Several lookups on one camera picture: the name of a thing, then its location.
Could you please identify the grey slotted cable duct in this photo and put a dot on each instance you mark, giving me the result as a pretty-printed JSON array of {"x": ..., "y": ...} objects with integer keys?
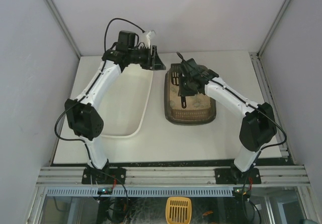
[{"x": 140, "y": 191}]

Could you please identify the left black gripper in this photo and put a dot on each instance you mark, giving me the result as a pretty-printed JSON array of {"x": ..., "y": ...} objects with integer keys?
[{"x": 153, "y": 58}]

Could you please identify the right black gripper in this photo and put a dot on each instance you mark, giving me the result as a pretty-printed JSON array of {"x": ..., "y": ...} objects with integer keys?
[{"x": 181, "y": 80}]

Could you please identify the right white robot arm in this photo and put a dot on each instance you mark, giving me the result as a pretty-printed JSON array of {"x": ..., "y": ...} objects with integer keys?
[{"x": 257, "y": 121}]

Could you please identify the yellow litter scoop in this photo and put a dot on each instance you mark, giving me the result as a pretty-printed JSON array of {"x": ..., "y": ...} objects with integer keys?
[{"x": 178, "y": 210}]

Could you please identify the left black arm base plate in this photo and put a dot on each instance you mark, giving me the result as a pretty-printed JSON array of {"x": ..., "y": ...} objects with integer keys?
[{"x": 107, "y": 176}]

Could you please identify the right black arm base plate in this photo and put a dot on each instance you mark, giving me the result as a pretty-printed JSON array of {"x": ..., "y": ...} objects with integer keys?
[{"x": 235, "y": 176}]

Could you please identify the white plastic tray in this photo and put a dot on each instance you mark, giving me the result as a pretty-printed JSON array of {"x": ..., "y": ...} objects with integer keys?
[{"x": 119, "y": 96}]

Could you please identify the aluminium front rail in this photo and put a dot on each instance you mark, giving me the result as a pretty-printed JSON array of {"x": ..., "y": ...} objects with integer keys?
[{"x": 266, "y": 176}]

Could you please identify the dark brown litter box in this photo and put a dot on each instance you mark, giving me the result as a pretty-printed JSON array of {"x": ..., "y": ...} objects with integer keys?
[{"x": 192, "y": 110}]

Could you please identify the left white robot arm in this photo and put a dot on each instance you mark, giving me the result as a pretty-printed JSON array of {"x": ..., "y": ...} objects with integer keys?
[{"x": 82, "y": 112}]

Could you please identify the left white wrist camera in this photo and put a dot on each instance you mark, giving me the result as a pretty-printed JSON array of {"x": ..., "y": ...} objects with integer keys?
[{"x": 146, "y": 38}]

